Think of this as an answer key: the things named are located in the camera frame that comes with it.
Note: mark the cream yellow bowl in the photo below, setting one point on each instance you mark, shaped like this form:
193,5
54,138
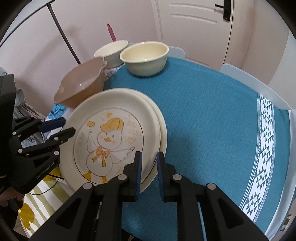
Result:
145,59

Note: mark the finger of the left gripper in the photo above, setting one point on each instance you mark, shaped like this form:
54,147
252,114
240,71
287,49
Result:
61,137
50,125

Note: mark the teal woven tablecloth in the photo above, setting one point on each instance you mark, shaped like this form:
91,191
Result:
221,131

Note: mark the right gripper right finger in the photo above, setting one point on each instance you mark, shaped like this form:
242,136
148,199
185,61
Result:
170,183

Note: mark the pink handled bowl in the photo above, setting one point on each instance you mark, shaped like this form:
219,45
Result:
81,82

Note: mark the person's left hand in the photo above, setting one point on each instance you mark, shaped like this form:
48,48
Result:
10,194

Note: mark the white duck cartoon plate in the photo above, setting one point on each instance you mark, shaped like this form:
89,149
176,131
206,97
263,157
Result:
110,127

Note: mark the white ribbed bowl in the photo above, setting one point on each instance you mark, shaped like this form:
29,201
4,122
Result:
111,53

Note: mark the black metal stand pole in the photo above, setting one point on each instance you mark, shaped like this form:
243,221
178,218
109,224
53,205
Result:
49,6

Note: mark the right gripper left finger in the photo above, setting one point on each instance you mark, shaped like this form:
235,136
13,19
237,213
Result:
133,171

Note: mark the white door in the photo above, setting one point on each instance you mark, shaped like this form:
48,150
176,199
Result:
196,26

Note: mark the black door handle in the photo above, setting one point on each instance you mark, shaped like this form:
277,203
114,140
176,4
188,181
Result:
226,9

